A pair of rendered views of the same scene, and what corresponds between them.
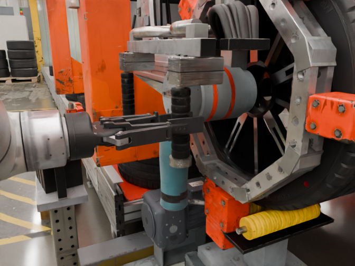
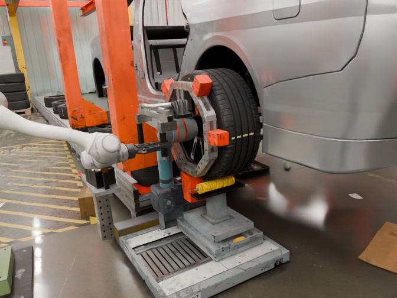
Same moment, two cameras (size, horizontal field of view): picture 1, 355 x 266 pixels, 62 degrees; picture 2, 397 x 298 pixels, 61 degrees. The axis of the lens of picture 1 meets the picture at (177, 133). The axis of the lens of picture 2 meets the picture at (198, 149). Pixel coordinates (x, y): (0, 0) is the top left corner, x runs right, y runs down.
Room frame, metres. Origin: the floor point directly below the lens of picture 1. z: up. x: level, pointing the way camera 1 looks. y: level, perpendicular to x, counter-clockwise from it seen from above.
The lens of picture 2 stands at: (-1.16, -0.08, 1.26)
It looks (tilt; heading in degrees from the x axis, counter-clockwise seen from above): 16 degrees down; 357
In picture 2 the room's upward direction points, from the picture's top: 4 degrees counter-clockwise
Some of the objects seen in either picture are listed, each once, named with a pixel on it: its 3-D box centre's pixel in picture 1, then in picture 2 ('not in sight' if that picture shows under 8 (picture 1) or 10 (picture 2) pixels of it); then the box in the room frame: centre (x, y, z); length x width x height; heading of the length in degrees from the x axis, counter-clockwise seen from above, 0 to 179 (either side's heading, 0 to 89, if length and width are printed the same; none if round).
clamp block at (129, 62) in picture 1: (137, 60); (143, 117); (0.85, 0.11, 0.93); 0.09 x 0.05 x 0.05; 115
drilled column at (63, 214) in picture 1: (63, 223); (103, 210); (1.15, 0.51, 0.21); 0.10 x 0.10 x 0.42; 25
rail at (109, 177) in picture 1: (81, 134); (97, 158); (2.31, 0.77, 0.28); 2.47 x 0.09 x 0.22; 25
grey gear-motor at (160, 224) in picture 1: (194, 221); (181, 201); (1.10, -0.07, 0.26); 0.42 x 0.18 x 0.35; 115
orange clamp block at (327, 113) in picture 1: (341, 115); (217, 138); (0.51, -0.29, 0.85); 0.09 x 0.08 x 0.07; 25
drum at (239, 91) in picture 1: (208, 93); (176, 130); (0.76, -0.08, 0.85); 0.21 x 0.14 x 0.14; 115
